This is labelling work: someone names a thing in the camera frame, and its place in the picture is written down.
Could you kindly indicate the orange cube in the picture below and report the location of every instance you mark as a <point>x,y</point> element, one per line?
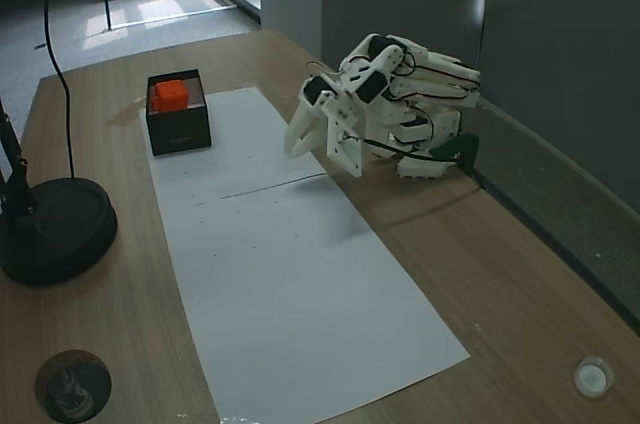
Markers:
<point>171,96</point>

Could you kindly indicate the dark brown open box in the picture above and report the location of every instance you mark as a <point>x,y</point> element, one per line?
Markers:
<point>180,131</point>

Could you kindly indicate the white paper sheet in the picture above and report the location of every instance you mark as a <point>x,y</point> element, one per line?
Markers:
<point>250,144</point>
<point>300,294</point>

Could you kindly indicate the green table clamp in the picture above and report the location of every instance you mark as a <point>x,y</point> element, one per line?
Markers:
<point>462,144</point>

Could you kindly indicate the black round-base stand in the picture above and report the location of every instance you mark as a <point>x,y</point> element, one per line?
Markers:
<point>55,234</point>

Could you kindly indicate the white round cap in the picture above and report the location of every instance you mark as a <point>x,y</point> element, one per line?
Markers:
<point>593,377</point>

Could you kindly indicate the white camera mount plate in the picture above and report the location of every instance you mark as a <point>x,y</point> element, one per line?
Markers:
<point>345,159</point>

